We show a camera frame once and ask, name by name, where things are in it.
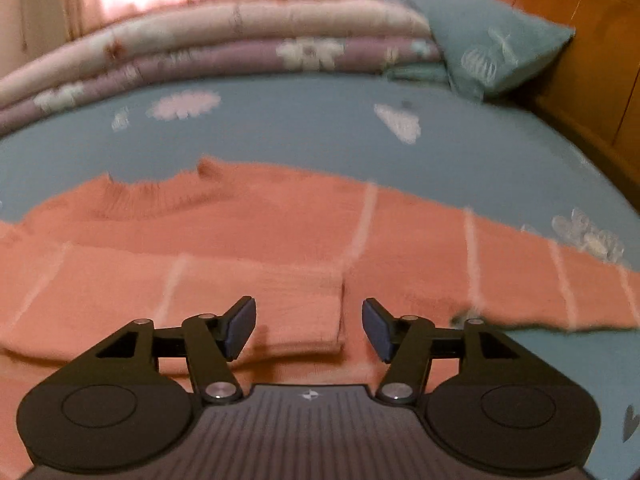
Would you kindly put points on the blue floral bed sheet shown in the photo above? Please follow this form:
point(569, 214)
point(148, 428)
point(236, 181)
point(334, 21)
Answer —
point(300, 130)

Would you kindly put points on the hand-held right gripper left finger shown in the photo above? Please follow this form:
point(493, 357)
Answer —
point(240, 325)

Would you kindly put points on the wooden bed headboard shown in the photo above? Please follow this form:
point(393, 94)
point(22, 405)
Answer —
point(600, 60)

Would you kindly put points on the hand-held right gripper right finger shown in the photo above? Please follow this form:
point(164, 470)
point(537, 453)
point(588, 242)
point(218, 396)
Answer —
point(376, 327)

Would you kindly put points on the folded floral quilt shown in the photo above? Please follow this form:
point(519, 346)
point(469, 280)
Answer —
point(200, 25)

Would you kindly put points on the orange striped knit sweater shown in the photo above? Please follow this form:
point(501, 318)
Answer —
point(250, 230)

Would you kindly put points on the blue printed pillow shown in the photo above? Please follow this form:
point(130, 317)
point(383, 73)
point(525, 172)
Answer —
point(480, 30)

